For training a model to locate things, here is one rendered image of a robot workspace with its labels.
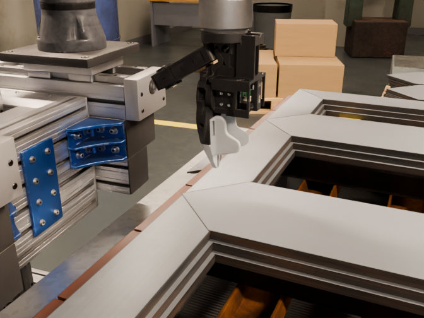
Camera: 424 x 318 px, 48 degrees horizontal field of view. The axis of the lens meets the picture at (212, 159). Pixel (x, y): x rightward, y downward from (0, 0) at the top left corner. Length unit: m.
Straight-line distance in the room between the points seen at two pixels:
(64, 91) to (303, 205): 0.59
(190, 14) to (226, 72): 6.61
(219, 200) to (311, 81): 3.39
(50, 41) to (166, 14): 6.39
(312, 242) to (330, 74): 3.50
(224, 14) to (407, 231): 0.40
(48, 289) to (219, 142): 0.42
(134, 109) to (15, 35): 4.53
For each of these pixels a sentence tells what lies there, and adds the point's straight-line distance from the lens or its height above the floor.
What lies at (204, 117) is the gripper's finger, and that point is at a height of 1.01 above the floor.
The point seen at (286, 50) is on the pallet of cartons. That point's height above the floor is 0.48.
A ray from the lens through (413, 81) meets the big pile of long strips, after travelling 1.74.
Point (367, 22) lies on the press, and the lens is 6.82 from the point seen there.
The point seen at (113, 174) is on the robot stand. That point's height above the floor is 0.77.
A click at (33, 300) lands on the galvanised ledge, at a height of 0.68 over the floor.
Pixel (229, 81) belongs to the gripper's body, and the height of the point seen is 1.07.
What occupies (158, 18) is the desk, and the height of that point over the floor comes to 0.41.
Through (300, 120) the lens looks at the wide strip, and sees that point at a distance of 1.20.
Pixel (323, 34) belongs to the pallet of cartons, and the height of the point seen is 0.62.
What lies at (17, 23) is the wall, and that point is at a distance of 5.55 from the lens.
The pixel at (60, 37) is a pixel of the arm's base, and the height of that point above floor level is 1.07.
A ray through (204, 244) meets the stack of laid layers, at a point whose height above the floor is 0.84.
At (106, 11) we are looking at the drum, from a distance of 3.90.
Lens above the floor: 1.22
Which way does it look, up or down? 23 degrees down
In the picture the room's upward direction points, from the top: straight up
